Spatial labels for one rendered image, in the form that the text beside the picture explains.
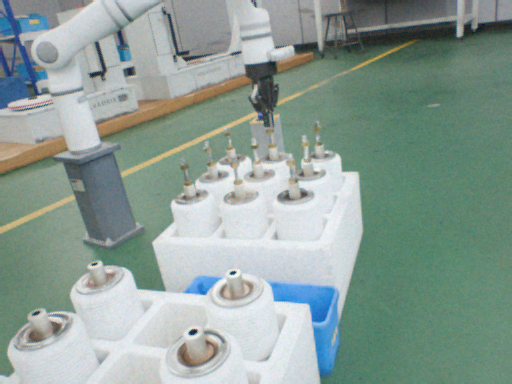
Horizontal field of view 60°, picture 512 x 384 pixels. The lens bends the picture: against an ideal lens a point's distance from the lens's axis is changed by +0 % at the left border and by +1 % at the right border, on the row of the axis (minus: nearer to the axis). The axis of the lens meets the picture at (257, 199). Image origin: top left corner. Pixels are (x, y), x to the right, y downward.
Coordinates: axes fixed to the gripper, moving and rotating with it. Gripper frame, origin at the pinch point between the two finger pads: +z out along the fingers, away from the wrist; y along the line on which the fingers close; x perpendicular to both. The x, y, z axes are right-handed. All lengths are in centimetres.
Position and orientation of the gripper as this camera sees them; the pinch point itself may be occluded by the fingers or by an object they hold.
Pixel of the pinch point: (268, 120)
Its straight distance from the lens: 109.1
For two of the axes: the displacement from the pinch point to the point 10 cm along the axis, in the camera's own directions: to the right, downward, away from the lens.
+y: -4.4, 4.2, -8.0
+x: 8.9, 0.5, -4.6
